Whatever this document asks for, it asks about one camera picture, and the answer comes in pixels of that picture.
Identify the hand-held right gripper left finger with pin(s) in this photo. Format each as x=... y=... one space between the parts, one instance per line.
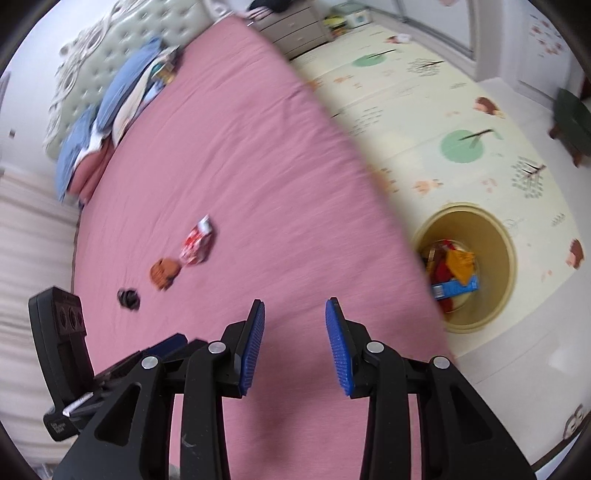
x=251 y=346

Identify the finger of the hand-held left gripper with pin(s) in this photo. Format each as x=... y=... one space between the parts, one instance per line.
x=115 y=369
x=171 y=344

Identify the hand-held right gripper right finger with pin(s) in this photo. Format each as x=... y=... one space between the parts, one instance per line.
x=339 y=346

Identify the red fabric pouch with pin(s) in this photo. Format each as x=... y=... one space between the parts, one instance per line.
x=443 y=272

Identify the blue carton box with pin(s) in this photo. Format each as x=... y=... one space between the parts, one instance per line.
x=455 y=290

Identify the gold box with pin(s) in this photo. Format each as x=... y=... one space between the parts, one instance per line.
x=433 y=257

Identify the yellow trash bin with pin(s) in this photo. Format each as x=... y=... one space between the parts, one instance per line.
x=498 y=277

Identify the black hair clip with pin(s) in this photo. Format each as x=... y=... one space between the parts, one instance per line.
x=129 y=299

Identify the small brown cloth pouch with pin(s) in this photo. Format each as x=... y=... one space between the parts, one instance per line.
x=164 y=272

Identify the cream curtain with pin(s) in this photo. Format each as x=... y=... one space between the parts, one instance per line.
x=27 y=277

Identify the red and white wrapper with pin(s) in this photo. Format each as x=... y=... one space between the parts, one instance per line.
x=196 y=242

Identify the folded pink blanket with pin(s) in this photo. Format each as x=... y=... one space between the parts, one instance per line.
x=92 y=170

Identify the blue pillow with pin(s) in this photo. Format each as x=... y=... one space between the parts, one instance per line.
x=74 y=147
x=124 y=87

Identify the white pillow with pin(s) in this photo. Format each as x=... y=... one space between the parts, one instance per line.
x=131 y=108

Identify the cream printed play mat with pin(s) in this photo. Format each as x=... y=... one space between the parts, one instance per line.
x=415 y=115

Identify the yellow sippy cup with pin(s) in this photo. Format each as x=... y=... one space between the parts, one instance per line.
x=167 y=71

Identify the green tufted headboard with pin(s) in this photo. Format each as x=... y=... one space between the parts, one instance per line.
x=92 y=60

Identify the white paper scrap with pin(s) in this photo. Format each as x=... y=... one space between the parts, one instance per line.
x=402 y=39

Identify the grey nightstand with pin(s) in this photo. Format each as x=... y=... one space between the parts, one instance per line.
x=295 y=32

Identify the yellow toy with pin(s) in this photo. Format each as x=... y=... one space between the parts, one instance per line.
x=333 y=26

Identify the green and white box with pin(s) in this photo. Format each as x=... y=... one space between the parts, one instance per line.
x=355 y=18

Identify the green stool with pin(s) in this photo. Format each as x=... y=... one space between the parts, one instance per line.
x=572 y=110

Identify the black clothes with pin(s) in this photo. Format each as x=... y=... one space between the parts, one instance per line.
x=277 y=4

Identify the white sliding wardrobe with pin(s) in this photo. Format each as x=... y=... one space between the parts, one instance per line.
x=508 y=27

